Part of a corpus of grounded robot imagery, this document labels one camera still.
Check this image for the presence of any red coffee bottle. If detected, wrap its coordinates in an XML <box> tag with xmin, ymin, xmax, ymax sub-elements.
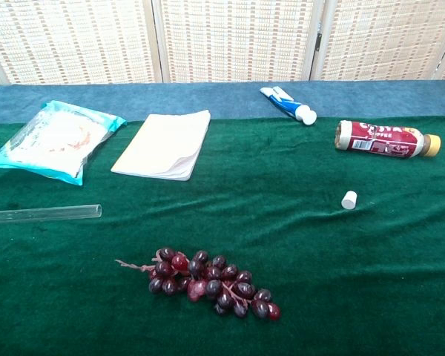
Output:
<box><xmin>334</xmin><ymin>119</ymin><xmax>442</xmax><ymax>159</ymax></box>

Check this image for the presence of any cream paper notebook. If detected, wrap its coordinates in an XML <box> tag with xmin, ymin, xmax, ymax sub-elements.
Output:
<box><xmin>110</xmin><ymin>109</ymin><xmax>212</xmax><ymax>182</ymax></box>

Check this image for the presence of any transparent glass test tube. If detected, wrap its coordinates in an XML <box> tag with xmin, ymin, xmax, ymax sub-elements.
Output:
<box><xmin>0</xmin><ymin>204</ymin><xmax>103</xmax><ymax>225</ymax></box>

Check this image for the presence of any dark red grape bunch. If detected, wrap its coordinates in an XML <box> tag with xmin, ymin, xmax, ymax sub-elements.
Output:
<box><xmin>114</xmin><ymin>247</ymin><xmax>282</xmax><ymax>322</ymax></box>

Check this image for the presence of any white tube cap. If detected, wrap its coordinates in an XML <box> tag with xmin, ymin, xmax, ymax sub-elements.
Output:
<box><xmin>340</xmin><ymin>190</ymin><xmax>358</xmax><ymax>211</ymax></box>

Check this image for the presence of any green velvet cloth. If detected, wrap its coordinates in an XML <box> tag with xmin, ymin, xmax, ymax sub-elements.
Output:
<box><xmin>0</xmin><ymin>116</ymin><xmax>445</xmax><ymax>356</ymax></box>

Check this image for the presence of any blue white toothpaste tube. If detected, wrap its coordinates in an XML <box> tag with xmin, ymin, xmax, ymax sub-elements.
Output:
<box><xmin>259</xmin><ymin>85</ymin><xmax>318</xmax><ymax>126</ymax></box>

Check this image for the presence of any teal plastic snack packet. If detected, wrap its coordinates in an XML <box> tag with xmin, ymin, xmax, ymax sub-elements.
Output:
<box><xmin>0</xmin><ymin>99</ymin><xmax>128</xmax><ymax>186</ymax></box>

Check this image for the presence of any blue table cover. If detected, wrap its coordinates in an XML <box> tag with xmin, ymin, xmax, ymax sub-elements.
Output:
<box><xmin>0</xmin><ymin>79</ymin><xmax>445</xmax><ymax>125</ymax></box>

